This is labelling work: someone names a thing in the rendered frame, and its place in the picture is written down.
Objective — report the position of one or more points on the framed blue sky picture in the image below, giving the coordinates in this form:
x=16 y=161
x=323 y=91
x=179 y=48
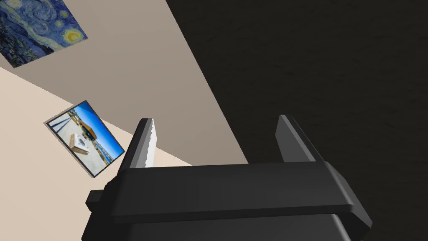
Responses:
x=85 y=137

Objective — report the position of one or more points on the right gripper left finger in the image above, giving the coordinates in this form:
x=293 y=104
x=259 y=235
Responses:
x=143 y=147

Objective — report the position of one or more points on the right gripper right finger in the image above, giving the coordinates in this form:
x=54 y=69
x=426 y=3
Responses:
x=294 y=144

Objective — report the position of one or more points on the starry night painting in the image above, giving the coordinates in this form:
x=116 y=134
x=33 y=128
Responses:
x=35 y=28

